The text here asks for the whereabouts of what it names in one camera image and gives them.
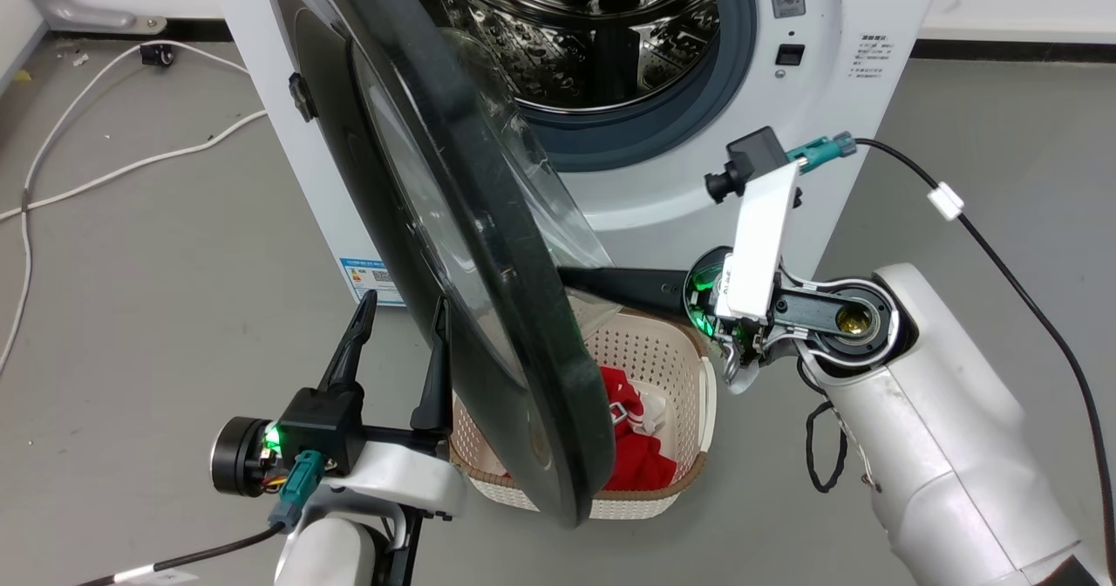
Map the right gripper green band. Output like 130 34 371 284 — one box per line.
556 245 791 396

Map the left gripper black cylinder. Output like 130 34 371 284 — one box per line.
210 289 454 496

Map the black round washing machine door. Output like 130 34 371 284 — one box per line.
260 0 616 531

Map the blue-grey rubber door gasket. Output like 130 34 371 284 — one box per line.
394 0 760 174

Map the white front-load washing machine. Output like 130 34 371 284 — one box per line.
202 0 949 310

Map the cream perforated laundry basket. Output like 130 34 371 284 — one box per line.
448 302 718 521

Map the blue white energy label sticker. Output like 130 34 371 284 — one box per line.
338 257 407 309

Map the white garment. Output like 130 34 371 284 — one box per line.
609 384 670 436

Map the red garment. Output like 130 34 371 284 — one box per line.
596 365 678 494

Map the stainless steel washer drum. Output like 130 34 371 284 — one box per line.
413 0 724 115

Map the thin black looped cable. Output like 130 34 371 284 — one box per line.
798 355 849 494

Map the left black camera cable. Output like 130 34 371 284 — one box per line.
77 449 330 586

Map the black camera cable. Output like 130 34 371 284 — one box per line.
77 449 330 586
787 131 1116 580

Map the short white floor cable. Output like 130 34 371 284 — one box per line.
0 110 269 223

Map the right black camera cable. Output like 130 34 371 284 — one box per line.
787 131 1116 580

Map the long white floor cable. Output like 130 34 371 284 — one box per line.
0 41 252 376

